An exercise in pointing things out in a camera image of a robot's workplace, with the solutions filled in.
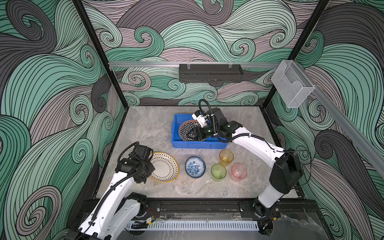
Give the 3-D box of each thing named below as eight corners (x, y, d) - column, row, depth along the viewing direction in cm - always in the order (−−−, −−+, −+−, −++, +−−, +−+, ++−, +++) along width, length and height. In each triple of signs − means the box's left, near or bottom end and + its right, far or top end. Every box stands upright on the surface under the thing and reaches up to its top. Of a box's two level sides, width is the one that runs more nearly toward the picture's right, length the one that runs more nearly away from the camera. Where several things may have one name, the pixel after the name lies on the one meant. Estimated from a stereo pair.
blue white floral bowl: (185, 180, 85) (185, 175, 78) (185, 162, 92) (185, 156, 85) (204, 180, 85) (206, 175, 78) (203, 162, 92) (204, 156, 85)
